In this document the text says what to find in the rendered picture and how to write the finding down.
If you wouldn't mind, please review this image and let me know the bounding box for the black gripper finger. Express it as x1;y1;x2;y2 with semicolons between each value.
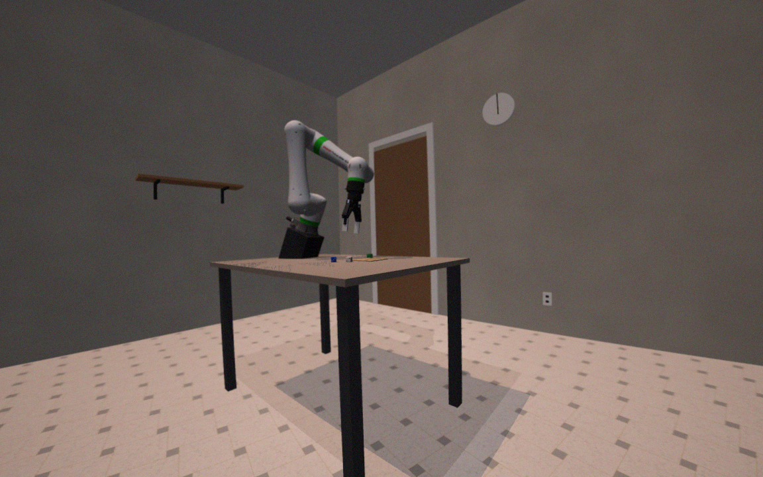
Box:
342;200;356;231
353;204;362;234

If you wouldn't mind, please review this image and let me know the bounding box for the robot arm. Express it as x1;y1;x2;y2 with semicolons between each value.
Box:
284;121;374;237

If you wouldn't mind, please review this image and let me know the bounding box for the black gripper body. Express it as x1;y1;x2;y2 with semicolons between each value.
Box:
347;192;362;211

